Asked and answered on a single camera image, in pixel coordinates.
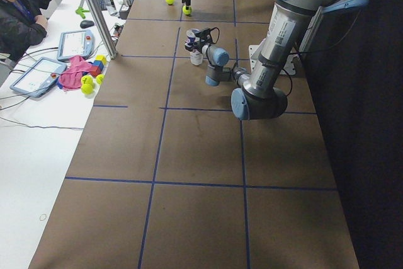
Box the yellow toy cube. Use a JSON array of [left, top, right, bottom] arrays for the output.
[[93, 55, 108, 67]]

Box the white tennis ball can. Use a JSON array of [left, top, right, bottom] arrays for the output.
[[185, 28, 203, 66]]

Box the blue toy cube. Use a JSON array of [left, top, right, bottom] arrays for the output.
[[92, 60, 105, 71]]

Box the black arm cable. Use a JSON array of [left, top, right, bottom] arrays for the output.
[[206, 26, 221, 45]]

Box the spare tennis ball on desk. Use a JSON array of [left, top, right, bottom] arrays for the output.
[[96, 74, 105, 85]]

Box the black computer mouse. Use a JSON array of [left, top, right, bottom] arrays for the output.
[[79, 20, 94, 29]]

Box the green plastic toy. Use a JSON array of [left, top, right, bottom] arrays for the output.
[[75, 7, 90, 20]]

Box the near teach pendant tablet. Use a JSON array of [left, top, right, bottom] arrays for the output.
[[9, 57, 67, 98]]

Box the rubber band on desk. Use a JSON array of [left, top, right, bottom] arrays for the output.
[[39, 214, 47, 221]]

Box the white pedestal column with base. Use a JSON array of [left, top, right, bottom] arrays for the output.
[[248, 43, 297, 76]]

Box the far teach pendant tablet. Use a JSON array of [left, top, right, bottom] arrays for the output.
[[57, 30, 94, 62]]

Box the seated person in dark jacket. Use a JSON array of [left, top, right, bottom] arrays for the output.
[[1, 0, 51, 62]]

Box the teach pendant tablet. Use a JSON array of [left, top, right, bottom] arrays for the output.
[[57, 30, 94, 62], [9, 57, 67, 98]]

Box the red toy cube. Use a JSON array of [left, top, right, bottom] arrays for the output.
[[88, 65, 103, 77]]

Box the aluminium frame post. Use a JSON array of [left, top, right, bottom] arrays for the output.
[[86, 0, 118, 59]]

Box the pink cloth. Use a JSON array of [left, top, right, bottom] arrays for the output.
[[57, 55, 93, 91]]

